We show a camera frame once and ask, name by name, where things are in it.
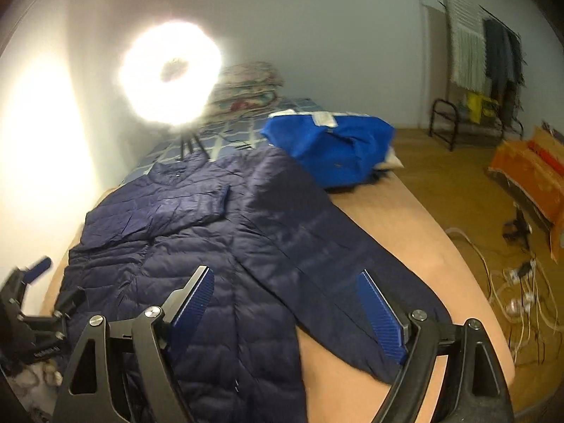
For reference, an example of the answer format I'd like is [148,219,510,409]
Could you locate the tangle of white cables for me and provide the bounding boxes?
[445,227,561,367]

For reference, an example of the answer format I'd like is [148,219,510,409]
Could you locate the black floor device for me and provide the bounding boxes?
[503,208,532,244]

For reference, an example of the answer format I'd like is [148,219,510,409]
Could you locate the blue checked bed sheet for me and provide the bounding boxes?
[121,96,327,186]

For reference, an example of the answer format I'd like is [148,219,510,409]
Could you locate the navy puffer jacket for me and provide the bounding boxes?
[55,145,450,423]

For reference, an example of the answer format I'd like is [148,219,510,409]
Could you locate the ring light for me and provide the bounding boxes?
[118,21,223,130]

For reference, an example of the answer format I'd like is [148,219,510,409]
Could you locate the beige leaning board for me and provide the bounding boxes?
[416,0,452,129]

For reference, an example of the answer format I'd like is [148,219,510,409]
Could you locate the yellow bag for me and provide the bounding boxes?
[467,92,499,123]

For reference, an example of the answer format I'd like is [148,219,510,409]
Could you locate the dark hanging clothes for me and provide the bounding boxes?
[482,18,527,98]

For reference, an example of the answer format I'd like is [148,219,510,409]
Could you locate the blue and white jacket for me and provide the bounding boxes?
[261,109,397,190]

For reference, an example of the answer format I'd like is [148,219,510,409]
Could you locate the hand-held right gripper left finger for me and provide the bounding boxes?
[52,265,216,423]

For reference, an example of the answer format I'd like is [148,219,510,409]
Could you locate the orange box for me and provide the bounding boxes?
[487,125,564,260]

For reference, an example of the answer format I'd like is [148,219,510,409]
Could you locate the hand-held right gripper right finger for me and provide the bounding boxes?
[356,270,515,423]

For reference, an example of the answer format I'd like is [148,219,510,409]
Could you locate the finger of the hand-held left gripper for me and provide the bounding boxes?
[20,256,54,285]
[54,286,87,319]

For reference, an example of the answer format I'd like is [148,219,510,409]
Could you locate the white striped towel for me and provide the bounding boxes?
[447,0,488,93]

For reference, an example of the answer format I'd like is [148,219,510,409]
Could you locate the tan blanket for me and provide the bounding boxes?
[42,165,516,423]

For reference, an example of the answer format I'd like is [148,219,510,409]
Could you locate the folded floral quilt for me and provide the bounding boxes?
[207,62,285,119]

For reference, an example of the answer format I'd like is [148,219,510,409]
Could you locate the black metal rack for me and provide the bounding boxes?
[429,99,525,151]

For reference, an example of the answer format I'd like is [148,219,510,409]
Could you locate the black tripod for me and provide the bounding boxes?
[177,125,210,159]

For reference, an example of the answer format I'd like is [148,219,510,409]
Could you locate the clothes drying rack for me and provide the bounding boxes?
[416,0,527,142]

